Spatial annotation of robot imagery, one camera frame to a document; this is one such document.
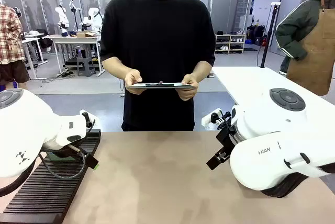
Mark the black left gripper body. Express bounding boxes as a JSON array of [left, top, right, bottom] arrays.
[[46, 143, 82, 157]]

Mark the wooden shoe shelf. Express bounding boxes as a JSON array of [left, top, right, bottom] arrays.
[[214, 33, 247, 54]]

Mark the white background desk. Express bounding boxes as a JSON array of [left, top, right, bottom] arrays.
[[42, 33, 103, 76]]

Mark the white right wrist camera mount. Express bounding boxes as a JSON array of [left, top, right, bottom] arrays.
[[201, 108, 224, 127]]

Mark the black camera pole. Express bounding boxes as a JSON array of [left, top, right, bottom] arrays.
[[260, 2, 281, 69]]

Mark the black bags pile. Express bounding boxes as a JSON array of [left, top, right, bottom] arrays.
[[247, 24, 265, 46]]

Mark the plaid shirt mannequin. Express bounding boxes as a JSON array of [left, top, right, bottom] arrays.
[[0, 4, 31, 91]]

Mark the person's right hand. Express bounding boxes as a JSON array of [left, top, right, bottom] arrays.
[[124, 69, 143, 95]]

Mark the person's left hand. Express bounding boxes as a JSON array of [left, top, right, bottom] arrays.
[[175, 73, 199, 102]]

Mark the clipboard with black clip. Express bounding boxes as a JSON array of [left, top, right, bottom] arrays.
[[126, 82, 196, 90]]

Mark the grey plastic stool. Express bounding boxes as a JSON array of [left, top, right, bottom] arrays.
[[76, 55, 96, 77]]

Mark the person's left forearm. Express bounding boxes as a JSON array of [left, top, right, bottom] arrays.
[[192, 60, 214, 81]]

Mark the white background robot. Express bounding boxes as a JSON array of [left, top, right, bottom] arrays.
[[79, 7, 105, 31], [54, 5, 70, 30]]

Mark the grey left gripper cable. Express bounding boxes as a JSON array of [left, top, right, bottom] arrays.
[[38, 147, 88, 180]]

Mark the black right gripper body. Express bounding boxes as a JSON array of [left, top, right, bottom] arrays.
[[216, 126, 238, 154]]

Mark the small white side desk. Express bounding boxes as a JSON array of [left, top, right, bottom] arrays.
[[21, 32, 49, 80]]

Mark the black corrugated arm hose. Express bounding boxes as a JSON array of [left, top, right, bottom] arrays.
[[261, 165, 335, 199], [0, 163, 35, 197]]

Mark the black slotted PCB rack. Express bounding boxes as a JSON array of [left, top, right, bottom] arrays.
[[0, 129, 102, 223]]

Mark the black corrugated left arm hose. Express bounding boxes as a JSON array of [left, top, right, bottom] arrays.
[[0, 163, 35, 197]]

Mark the person in black t-shirt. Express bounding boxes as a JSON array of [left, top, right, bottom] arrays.
[[99, 0, 216, 132]]

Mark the person's right forearm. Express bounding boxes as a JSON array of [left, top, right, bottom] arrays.
[[101, 55, 132, 79]]

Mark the open cardboard box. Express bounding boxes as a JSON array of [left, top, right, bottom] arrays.
[[76, 31, 98, 38]]

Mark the thin black right gripper cable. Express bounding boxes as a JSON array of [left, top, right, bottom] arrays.
[[210, 110, 233, 132]]

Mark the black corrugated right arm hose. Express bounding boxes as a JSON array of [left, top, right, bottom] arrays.
[[261, 165, 335, 199]]

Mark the person in brown apron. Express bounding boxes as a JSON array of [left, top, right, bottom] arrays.
[[275, 0, 335, 97]]

